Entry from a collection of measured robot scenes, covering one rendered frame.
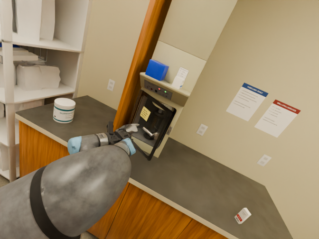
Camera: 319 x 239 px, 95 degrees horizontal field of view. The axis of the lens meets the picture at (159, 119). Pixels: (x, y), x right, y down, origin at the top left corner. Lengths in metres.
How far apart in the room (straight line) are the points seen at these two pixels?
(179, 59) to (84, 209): 0.87
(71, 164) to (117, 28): 1.47
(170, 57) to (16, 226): 0.92
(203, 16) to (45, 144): 1.32
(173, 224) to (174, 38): 1.18
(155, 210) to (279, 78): 1.34
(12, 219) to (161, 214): 0.97
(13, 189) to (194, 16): 0.97
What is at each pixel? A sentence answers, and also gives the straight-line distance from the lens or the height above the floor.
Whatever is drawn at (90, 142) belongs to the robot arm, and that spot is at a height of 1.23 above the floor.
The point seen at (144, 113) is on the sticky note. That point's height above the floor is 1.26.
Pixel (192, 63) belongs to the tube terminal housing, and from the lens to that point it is 0.96.
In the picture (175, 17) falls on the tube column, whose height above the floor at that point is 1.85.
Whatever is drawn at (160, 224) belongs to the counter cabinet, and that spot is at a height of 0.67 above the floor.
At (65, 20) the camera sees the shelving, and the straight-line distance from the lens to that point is 1.98.
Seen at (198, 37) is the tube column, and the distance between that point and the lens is 0.97.
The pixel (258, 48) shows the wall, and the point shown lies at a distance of 1.45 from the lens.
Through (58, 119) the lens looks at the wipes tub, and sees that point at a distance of 1.29.
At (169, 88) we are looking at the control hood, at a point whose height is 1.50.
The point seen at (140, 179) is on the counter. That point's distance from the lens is 1.00.
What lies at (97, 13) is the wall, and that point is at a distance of 1.76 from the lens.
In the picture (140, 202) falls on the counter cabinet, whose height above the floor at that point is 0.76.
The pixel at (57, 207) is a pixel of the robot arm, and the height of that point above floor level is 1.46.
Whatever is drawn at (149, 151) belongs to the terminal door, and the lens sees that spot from 1.02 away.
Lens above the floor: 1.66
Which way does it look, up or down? 24 degrees down
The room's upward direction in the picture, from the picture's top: 24 degrees clockwise
